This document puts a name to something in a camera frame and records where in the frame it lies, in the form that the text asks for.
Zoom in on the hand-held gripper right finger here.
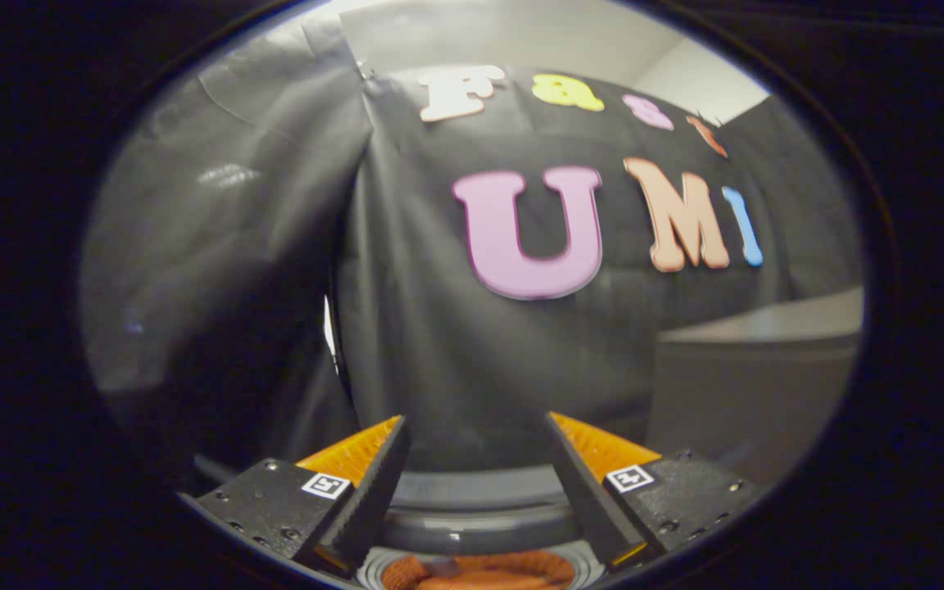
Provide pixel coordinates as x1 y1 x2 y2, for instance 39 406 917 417
544 411 768 572

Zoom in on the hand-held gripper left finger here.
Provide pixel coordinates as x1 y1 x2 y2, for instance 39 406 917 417
193 414 411 574

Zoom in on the grey washing machine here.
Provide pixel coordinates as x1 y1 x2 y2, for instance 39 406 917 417
193 455 661 590

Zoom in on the orange polo shirt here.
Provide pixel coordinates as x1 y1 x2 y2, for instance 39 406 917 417
382 551 575 590

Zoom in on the black backdrop cloth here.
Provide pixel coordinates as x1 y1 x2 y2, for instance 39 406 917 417
79 8 865 492

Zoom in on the white cabinet with grey top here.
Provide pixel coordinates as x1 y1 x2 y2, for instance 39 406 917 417
648 287 865 486

